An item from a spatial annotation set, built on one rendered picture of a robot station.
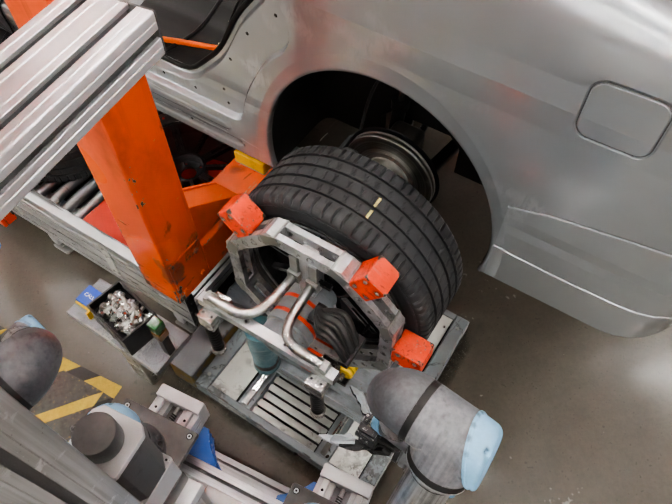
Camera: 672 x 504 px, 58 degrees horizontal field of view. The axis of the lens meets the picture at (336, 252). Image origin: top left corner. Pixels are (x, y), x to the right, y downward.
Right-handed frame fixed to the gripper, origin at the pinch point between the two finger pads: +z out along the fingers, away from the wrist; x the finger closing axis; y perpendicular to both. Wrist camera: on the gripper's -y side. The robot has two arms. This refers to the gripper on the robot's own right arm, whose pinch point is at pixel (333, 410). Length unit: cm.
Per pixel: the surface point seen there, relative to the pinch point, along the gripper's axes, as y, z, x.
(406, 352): 5.0, -8.7, -21.8
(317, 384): 12.0, 4.5, 0.0
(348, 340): 18.1, 2.8, -11.4
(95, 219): -56, 143, -31
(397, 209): 30, 8, -44
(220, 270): -57, 81, -40
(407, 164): 10, 21, -75
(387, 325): 15.0, -2.6, -21.3
